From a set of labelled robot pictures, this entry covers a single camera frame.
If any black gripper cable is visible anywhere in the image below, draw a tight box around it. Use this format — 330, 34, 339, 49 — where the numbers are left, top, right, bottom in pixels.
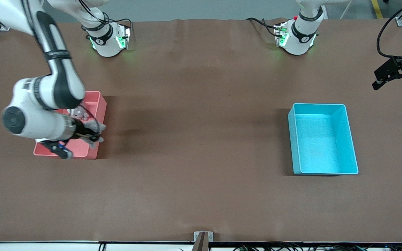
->
78, 105, 101, 136
377, 0, 402, 67

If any plain grey plush toy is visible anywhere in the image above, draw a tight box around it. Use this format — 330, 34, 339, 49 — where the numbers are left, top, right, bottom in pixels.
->
81, 120, 106, 149

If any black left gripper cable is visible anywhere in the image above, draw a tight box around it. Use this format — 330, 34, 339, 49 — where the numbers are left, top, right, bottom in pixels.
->
377, 0, 402, 67

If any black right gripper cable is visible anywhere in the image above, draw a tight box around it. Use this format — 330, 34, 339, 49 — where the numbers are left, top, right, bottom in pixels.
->
78, 105, 101, 136

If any grey plush toy white face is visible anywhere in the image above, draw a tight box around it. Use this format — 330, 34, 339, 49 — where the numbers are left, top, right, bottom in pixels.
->
69, 106, 90, 121

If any blue plastic box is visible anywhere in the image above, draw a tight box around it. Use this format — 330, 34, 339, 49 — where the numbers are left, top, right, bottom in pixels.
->
288, 103, 359, 175

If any black arm base cable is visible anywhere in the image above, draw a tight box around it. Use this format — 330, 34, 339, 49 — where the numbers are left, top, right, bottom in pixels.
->
246, 17, 279, 37
105, 17, 133, 28

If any small metal table bracket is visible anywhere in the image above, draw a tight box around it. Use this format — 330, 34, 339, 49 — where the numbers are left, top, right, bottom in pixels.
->
194, 231, 214, 242

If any pink plastic box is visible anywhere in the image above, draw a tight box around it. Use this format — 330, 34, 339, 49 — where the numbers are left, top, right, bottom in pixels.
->
33, 90, 107, 160

